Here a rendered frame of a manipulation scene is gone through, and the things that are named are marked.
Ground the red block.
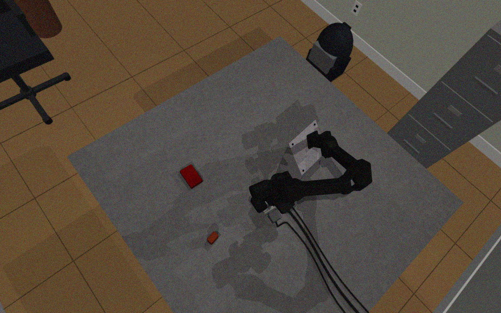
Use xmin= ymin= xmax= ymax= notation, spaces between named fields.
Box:
xmin=180 ymin=165 xmax=203 ymax=189

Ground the brown cube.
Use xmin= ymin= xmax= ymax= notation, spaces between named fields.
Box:
xmin=207 ymin=232 xmax=218 ymax=245

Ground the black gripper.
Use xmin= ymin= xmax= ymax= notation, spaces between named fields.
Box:
xmin=250 ymin=195 xmax=273 ymax=213

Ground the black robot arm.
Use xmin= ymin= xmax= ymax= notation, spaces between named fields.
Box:
xmin=249 ymin=130 xmax=372 ymax=214

